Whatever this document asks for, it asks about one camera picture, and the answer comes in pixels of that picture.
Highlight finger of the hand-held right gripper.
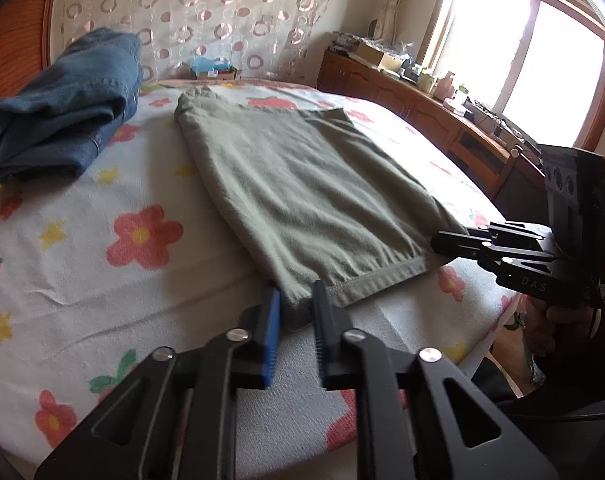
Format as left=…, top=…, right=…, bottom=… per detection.
left=465, top=222, right=558, bottom=251
left=431, top=230, right=556, bottom=274

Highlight open cardboard box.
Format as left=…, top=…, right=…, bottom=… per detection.
left=355, top=40, right=405, bottom=72

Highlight brown slatted wooden wardrobe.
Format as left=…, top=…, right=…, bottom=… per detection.
left=0, top=0, right=63, bottom=111

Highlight person's right hand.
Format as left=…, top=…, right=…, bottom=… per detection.
left=523, top=294, right=605, bottom=361

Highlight white floral bed sheet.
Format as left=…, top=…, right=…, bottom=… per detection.
left=0, top=80, right=520, bottom=471

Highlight olive green pants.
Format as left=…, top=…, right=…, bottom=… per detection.
left=175, top=86, right=469, bottom=333

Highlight wooden framed window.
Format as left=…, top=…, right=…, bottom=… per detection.
left=417, top=0, right=605, bottom=153

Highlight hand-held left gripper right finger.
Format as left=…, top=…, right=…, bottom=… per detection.
left=309, top=280, right=560, bottom=480

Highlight circle patterned wall curtain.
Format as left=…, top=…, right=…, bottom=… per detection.
left=47, top=0, right=340, bottom=86

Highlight colourful floral blanket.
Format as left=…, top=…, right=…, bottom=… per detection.
left=155, top=78, right=315, bottom=93

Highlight pink bottle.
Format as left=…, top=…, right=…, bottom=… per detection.
left=435, top=71, right=458, bottom=100

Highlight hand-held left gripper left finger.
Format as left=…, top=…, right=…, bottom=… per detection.
left=32, top=286, right=283, bottom=480

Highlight stack of small boxes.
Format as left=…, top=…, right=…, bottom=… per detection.
left=327, top=30, right=363, bottom=54

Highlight folded blue jeans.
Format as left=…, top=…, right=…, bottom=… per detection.
left=0, top=27, right=144, bottom=184

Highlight cardboard box with blue bag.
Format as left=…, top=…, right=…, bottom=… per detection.
left=190, top=55, right=242, bottom=82

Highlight long wooden cabinet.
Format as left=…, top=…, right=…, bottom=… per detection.
left=316, top=47, right=548, bottom=201

